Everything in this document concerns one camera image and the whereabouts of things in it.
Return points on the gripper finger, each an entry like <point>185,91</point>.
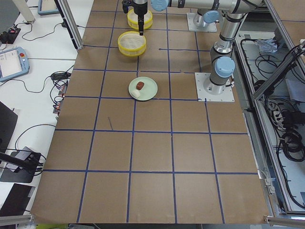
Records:
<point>141,29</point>

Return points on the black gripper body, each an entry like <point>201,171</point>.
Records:
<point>139,9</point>

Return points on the brown bun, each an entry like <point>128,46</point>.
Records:
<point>140,85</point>

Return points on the white bun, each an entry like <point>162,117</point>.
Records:
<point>136,93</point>

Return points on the light green plate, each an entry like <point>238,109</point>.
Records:
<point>149,90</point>

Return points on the black power adapter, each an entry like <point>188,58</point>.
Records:
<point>60,76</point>

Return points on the crumpled cloth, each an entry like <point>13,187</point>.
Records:
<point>266,45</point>

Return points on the black laptop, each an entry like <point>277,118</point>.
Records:
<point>8,121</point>

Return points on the aluminium frame post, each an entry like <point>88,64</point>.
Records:
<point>69,21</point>

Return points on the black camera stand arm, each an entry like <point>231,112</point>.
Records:
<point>25,160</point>

